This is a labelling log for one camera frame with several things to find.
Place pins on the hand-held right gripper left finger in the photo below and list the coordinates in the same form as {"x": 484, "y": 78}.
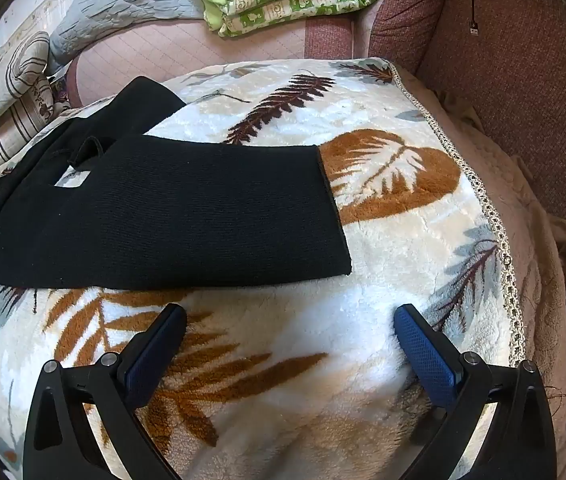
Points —
{"x": 155, "y": 355}

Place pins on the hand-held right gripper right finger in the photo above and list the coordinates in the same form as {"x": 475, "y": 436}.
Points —
{"x": 425, "y": 355}

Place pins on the black pants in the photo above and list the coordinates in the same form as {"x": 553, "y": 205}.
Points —
{"x": 188, "y": 210}

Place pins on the leaf print plush blanket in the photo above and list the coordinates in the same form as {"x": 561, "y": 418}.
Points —
{"x": 288, "y": 335}

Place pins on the beige bed sheet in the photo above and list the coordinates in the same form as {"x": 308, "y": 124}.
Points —
{"x": 538, "y": 240}

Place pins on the red-brown upholstered headboard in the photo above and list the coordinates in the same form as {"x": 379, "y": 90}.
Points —
{"x": 513, "y": 85}

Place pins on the striped floral folded quilt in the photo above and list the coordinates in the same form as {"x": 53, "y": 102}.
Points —
{"x": 8, "y": 90}

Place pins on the pink mattress cover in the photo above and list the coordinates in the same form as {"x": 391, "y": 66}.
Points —
{"x": 188, "y": 45}

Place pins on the grey quilted blanket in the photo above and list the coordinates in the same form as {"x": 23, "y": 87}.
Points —
{"x": 128, "y": 15}

